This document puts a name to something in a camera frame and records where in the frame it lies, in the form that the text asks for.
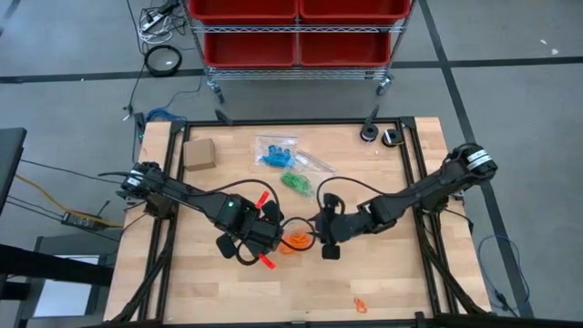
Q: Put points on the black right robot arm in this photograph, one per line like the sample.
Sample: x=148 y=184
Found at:
x=432 y=187

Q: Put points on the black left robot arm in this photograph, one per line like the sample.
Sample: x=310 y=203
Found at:
x=182 y=200

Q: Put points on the small brown cardboard box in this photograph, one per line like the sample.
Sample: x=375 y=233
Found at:
x=199 y=154

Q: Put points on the black bench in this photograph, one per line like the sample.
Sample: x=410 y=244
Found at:
x=45 y=269

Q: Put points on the black frame bracket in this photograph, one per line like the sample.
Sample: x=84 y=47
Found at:
x=373 y=115
x=223 y=117

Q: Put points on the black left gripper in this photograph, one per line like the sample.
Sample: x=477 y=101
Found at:
x=255 y=228

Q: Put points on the single orange rubber band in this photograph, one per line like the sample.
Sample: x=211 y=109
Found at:
x=360 y=305

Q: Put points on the green rubber band bunch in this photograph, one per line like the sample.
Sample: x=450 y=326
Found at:
x=296 y=182

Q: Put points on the red plastic bin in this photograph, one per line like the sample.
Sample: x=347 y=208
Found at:
x=355 y=9
x=344 y=48
x=243 y=9
x=250 y=48

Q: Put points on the blue rubber band pile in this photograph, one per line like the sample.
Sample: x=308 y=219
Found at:
x=275 y=157

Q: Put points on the black aluminium table frame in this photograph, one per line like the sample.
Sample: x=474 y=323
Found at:
x=296 y=122

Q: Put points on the black power adapter box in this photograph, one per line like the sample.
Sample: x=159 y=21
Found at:
x=79 y=219

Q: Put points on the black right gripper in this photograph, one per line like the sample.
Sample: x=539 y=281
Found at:
x=341 y=228

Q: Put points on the black usb hub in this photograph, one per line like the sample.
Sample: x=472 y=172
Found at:
x=140 y=123

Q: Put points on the orange rubber band bunch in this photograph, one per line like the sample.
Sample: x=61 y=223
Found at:
x=300 y=238

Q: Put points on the white power strip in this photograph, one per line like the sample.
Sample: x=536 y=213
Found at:
x=152 y=20

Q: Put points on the black monitor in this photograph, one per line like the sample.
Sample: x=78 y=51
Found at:
x=9 y=159

